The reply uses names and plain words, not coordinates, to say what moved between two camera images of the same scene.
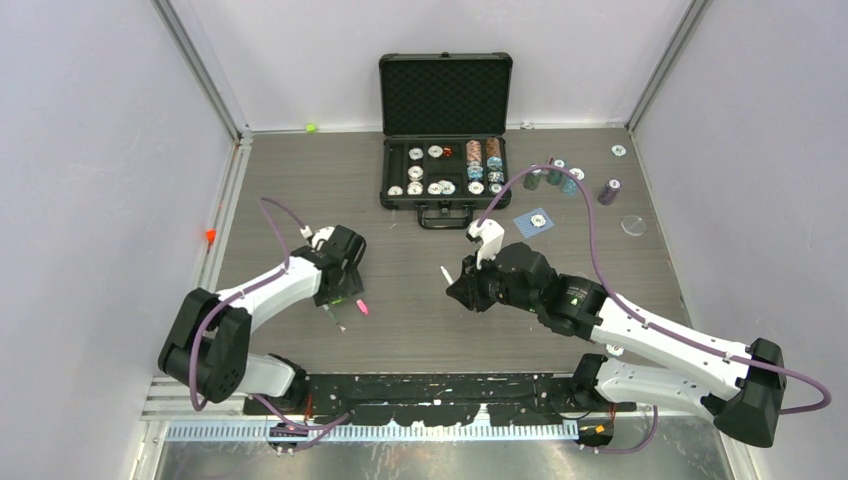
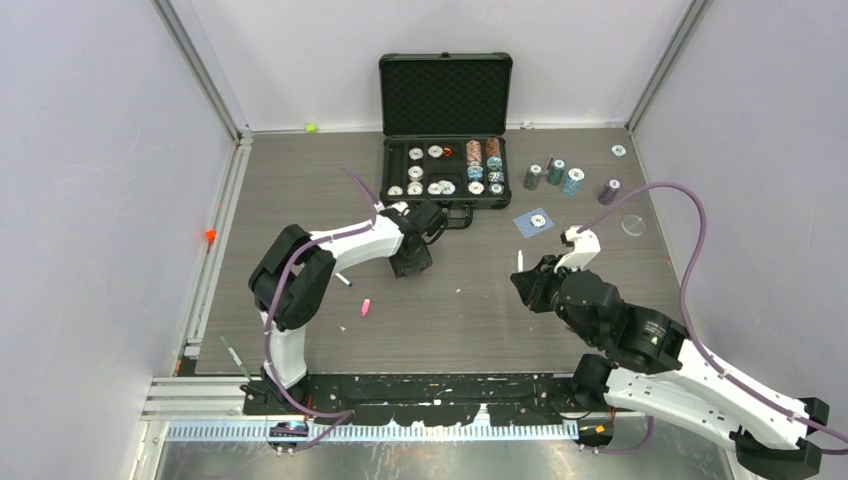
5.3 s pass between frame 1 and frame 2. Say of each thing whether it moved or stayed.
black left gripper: moved
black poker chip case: stayed
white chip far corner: stayed
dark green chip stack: stayed
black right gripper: moved
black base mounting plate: stayed
